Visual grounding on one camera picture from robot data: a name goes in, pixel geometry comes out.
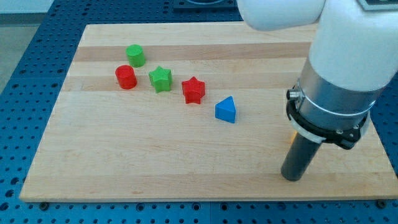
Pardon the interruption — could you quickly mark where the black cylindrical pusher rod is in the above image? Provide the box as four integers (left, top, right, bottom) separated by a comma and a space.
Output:
280, 133, 322, 182

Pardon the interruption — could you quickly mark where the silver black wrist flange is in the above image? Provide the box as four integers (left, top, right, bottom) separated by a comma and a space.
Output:
286, 59, 383, 150

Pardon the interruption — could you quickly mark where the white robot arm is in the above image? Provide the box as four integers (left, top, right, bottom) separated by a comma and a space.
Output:
237, 0, 397, 181

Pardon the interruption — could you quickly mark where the blue triangle block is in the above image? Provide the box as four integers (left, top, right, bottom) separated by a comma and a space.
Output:
215, 96, 236, 123

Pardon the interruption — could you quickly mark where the red star block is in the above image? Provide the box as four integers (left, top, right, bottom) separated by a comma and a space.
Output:
182, 77, 205, 105

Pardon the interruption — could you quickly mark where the green star block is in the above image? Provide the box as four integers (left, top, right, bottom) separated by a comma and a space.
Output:
149, 66, 172, 93

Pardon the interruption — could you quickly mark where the wooden board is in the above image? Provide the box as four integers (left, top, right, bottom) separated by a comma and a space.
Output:
19, 22, 397, 202

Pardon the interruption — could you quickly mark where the red cylinder block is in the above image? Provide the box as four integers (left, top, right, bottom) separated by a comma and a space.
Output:
115, 65, 137, 90

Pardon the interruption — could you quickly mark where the green cylinder block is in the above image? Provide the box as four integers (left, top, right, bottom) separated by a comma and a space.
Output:
126, 44, 146, 68

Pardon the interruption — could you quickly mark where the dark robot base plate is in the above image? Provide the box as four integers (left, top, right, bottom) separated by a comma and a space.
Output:
173, 0, 238, 11

